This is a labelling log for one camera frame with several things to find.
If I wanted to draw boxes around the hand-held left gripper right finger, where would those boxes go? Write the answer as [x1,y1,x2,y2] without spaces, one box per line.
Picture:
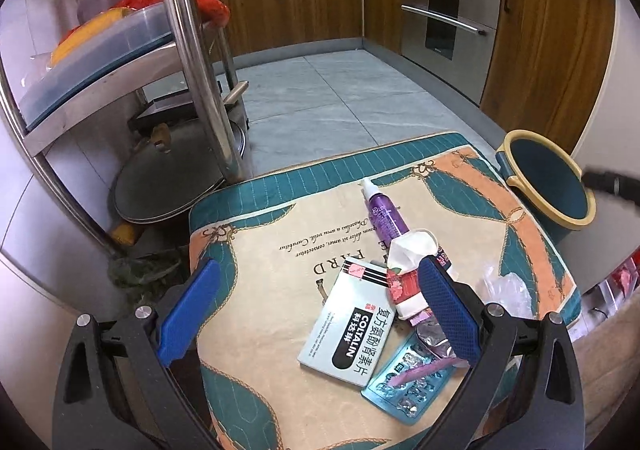
[417,255,589,450]

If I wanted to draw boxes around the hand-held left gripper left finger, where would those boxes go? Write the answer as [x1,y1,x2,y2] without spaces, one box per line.
[52,257,223,450]

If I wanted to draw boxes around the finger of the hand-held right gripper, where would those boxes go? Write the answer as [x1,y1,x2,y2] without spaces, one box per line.
[582,169,640,205]

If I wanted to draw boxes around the silver foil wrapper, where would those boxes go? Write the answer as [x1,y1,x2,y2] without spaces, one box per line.
[414,321,462,357]

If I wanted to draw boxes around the red floral tissue pack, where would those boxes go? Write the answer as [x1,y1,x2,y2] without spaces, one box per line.
[386,228,463,328]

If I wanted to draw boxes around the clear plastic bag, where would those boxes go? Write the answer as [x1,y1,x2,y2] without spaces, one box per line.
[475,272,533,318]

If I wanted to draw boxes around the blue bin with yellow rim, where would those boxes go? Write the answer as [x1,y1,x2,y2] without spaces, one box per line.
[495,129,598,243]

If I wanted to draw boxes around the purple plastic stick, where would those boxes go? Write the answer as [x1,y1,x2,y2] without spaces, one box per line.
[390,355,469,388]

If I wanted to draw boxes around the blue pill blister pack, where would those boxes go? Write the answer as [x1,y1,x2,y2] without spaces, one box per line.
[361,330,473,426]

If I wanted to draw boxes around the white black medicine box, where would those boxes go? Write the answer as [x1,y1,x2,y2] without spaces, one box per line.
[297,260,397,387]

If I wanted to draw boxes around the purple pump bottle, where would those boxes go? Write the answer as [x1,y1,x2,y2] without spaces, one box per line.
[359,176,412,243]

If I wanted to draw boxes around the dark green netting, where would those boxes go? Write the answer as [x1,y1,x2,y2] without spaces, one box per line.
[107,249,187,292]

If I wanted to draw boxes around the white door panel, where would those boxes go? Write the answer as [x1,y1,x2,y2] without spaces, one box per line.
[570,0,640,291]

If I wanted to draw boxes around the red printed package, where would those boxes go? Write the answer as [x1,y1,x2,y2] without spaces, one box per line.
[612,262,640,296]

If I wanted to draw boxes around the small orange object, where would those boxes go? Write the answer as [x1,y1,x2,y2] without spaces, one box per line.
[112,222,139,246]

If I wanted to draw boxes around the teal orange patterned mat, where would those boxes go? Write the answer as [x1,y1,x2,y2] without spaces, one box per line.
[187,131,583,450]

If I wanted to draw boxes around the round grey pan lid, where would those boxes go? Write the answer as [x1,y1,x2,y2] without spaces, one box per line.
[110,122,248,223]

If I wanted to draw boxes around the black square tray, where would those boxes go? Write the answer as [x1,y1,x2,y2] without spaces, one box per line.
[129,89,201,131]

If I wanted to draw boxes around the clear plastic storage box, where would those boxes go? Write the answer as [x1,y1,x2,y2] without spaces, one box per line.
[20,5,173,128]

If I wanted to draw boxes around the stainless steel shelf rack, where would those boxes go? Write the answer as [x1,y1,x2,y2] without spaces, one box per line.
[0,0,251,261]

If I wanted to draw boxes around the yellow packet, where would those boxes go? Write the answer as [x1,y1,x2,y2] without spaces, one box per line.
[50,7,126,66]

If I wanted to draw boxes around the red plastic bag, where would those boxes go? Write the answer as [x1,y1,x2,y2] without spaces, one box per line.
[117,0,232,28]

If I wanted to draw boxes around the wooden kitchen base cabinets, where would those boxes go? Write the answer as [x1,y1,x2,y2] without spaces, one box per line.
[190,0,616,156]

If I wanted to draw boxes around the wooden handle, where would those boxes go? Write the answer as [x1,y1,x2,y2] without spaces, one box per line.
[222,81,249,104]

